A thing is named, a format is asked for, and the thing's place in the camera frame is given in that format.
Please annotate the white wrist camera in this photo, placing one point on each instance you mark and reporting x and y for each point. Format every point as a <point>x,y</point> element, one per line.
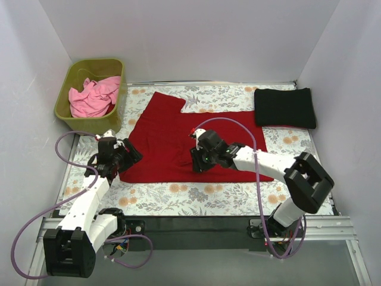
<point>109,135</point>
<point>195,134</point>

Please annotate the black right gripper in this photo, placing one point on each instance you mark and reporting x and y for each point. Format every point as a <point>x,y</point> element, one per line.
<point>197,161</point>

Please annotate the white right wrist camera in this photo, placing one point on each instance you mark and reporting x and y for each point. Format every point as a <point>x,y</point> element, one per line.
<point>195,134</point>

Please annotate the pink crumpled t shirt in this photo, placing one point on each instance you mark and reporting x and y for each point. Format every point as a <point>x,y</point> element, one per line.
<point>95,98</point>

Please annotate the red garment in bin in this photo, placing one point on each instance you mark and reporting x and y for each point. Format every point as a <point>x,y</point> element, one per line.
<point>110,108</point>

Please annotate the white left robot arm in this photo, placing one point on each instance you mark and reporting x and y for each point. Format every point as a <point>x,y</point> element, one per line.
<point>70,248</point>

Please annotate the folded black t shirt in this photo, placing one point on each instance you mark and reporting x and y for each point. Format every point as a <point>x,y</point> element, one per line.
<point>292,108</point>

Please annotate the aluminium frame rail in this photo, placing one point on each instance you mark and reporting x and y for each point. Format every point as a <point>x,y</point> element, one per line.
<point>329,255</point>

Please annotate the red t shirt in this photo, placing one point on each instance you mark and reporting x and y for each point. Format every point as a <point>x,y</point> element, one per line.
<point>161,135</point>

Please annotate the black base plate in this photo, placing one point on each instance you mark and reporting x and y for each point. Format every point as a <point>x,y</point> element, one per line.
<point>212,233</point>

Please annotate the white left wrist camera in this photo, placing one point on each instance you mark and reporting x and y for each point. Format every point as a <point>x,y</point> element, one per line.
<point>109,135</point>

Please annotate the green plastic bin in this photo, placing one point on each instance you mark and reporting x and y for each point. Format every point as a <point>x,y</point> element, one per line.
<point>94,69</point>

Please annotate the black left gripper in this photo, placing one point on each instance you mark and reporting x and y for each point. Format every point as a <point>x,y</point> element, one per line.
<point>131,153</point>

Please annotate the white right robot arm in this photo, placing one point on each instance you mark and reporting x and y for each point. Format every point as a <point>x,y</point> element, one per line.
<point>307,181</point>

